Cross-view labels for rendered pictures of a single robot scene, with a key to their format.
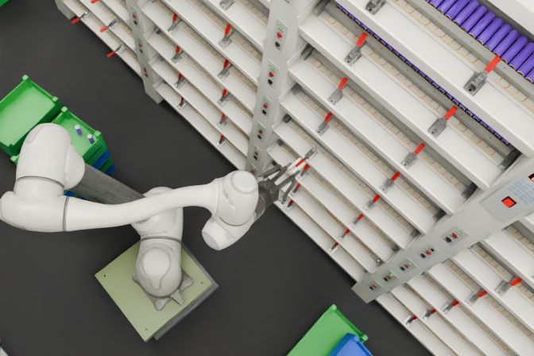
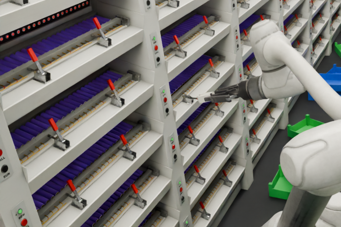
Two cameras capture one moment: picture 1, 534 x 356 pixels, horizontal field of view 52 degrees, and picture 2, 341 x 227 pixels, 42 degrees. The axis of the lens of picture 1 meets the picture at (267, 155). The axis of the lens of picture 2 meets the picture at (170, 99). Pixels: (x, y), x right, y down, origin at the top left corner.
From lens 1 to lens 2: 1.98 m
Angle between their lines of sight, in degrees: 67
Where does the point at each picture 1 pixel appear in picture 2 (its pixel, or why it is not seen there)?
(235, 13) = (113, 40)
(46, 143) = (314, 129)
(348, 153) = (194, 46)
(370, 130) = not seen: outside the picture
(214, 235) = not seen: hidden behind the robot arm
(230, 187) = (271, 24)
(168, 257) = not seen: hidden behind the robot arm
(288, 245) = not seen: outside the picture
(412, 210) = (219, 27)
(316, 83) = (165, 11)
